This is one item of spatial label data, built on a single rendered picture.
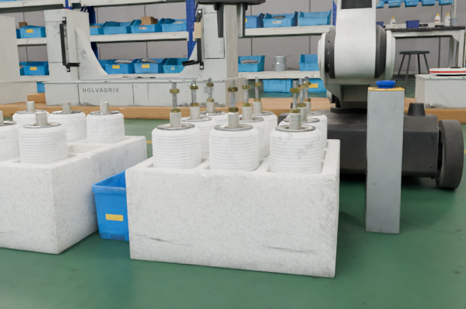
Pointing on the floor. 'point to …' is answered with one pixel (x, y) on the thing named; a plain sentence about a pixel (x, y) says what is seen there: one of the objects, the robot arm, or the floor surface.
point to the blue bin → (112, 207)
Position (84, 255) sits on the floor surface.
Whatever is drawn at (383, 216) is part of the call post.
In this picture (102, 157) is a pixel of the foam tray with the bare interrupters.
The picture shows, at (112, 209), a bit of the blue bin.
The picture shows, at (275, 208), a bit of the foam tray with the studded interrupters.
